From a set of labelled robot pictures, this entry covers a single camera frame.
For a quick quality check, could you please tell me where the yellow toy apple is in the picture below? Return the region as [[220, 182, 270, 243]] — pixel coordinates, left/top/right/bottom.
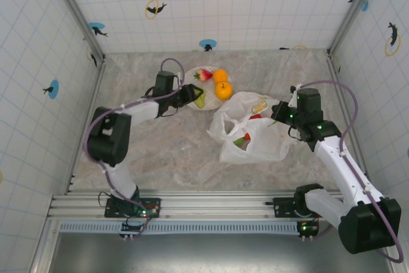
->
[[214, 81, 234, 100]]

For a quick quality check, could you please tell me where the white lemon print plastic bag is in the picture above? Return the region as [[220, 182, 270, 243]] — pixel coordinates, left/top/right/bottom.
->
[[206, 91, 298, 165]]

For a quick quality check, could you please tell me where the white grid pattern plate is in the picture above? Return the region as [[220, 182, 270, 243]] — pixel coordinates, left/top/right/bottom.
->
[[183, 66, 225, 113]]

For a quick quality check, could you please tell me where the wrinkled orange fruit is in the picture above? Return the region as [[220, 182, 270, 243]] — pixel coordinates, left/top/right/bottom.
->
[[212, 68, 228, 84]]

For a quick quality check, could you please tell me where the penguin blue disc sticker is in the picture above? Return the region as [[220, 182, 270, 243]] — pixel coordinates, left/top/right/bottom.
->
[[198, 38, 217, 52]]

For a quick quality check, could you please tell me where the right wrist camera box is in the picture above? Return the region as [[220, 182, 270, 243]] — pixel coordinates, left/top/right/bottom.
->
[[288, 84, 300, 108]]

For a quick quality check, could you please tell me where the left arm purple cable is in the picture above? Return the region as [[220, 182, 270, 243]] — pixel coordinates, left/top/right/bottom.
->
[[82, 58, 186, 215]]

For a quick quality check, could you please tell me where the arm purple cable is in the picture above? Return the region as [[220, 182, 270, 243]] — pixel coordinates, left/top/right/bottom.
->
[[82, 58, 186, 215], [298, 80, 405, 263]]

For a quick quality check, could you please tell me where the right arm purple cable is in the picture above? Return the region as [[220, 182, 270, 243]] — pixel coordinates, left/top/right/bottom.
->
[[298, 80, 405, 263]]

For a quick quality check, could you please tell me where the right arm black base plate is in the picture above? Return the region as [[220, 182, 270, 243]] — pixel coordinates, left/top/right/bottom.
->
[[265, 196, 307, 219]]

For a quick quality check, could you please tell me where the aluminium mounting rail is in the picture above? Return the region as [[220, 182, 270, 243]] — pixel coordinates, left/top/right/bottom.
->
[[47, 189, 396, 221]]

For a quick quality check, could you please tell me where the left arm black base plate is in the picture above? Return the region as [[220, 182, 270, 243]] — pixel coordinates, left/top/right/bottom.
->
[[104, 196, 162, 219]]

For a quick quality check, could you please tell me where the aluminium corner post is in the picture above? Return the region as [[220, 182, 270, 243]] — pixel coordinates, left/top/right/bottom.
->
[[44, 0, 108, 65], [327, 0, 384, 56]]

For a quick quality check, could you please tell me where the white slotted cable duct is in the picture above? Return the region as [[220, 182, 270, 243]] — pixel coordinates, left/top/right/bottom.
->
[[59, 221, 303, 234]]

